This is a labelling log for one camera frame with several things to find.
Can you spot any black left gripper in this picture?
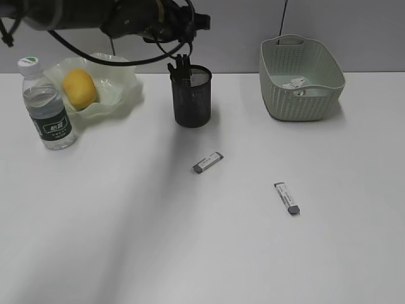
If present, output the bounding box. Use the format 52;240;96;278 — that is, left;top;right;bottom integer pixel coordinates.
142;1;211;43

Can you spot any black marker pen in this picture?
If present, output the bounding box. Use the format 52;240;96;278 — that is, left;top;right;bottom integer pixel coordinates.
167;63;177;82
175;54;184;81
182;54;191;81

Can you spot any yellow mango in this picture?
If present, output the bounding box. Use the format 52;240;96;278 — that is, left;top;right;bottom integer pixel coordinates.
63;69;97;111

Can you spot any white waste paper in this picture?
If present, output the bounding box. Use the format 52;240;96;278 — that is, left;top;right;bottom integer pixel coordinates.
282;77;306;96

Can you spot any white grey eraser top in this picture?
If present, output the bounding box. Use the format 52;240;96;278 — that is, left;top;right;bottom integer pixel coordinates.
192;151;224;174

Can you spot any white grey eraser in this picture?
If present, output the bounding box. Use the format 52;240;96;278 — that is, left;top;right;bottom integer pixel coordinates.
192;151;224;174
274;182;301;215

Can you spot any clear water bottle green label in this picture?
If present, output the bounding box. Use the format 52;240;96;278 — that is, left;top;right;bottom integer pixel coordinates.
18;56;77;150

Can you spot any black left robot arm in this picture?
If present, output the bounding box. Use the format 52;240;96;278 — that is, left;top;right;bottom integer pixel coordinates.
1;0;211;43

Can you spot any black mesh pen holder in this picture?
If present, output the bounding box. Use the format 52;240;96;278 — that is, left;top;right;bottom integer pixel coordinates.
170;65;212;129

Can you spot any pale green wavy plate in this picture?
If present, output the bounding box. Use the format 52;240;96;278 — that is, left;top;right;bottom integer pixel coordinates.
44;57;144;120

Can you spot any pale green plastic basket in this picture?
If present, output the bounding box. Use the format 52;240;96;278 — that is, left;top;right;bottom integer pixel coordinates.
259;34;346;122

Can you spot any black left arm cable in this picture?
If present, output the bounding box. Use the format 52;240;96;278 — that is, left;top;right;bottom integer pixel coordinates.
47;0;196;67

